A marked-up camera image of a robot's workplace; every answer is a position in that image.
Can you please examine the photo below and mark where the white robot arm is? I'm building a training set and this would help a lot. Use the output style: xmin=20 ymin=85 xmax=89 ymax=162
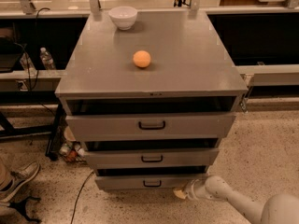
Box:
xmin=174 ymin=175 xmax=299 ymax=224

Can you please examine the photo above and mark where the white bowl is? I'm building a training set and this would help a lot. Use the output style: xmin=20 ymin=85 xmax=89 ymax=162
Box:
xmin=108 ymin=7 xmax=138 ymax=30

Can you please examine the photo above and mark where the grey drawer cabinet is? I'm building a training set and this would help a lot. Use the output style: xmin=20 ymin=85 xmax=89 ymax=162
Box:
xmin=56 ymin=10 xmax=247 ymax=177

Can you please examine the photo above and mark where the black chair base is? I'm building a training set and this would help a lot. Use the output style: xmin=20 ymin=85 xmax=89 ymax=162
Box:
xmin=0 ymin=196 xmax=41 ymax=224

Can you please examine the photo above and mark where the clear plastic water bottle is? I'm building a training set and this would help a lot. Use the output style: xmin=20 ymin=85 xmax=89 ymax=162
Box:
xmin=40 ymin=48 xmax=56 ymax=70

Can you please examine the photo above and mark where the orange ball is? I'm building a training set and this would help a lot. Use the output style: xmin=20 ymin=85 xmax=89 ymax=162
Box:
xmin=133 ymin=50 xmax=151 ymax=68

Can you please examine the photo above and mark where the clutter basket under table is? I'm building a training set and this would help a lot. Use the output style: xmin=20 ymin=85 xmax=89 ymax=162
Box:
xmin=58 ymin=126 xmax=87 ymax=166

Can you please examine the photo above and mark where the black hanging cable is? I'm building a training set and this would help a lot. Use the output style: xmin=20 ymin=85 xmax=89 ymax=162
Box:
xmin=12 ymin=7 xmax=55 ymax=117

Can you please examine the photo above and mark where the grey drawer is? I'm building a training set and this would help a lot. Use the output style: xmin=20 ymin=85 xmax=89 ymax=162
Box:
xmin=95 ymin=174 xmax=207 ymax=190
xmin=66 ymin=112 xmax=235 ymax=142
xmin=85 ymin=148 xmax=219 ymax=169

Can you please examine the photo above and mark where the grey middle drawer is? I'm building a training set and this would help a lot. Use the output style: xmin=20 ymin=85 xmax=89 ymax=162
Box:
xmin=85 ymin=148 xmax=219 ymax=169

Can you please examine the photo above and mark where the grey sneaker shoe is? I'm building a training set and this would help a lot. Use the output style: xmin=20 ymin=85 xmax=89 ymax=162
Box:
xmin=0 ymin=161 xmax=40 ymax=202

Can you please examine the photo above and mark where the black floor cable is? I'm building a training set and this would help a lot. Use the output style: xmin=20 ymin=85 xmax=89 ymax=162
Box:
xmin=69 ymin=170 xmax=95 ymax=224

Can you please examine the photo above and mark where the black table leg frame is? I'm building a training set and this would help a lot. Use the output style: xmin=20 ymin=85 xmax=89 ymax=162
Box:
xmin=0 ymin=105 xmax=64 ymax=161

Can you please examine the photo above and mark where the grey top drawer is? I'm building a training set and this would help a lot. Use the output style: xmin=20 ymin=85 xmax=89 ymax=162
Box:
xmin=66 ymin=112 xmax=235 ymax=142

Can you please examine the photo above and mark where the grey bottom drawer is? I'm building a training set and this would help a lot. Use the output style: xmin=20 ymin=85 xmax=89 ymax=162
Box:
xmin=95 ymin=174 xmax=207 ymax=190

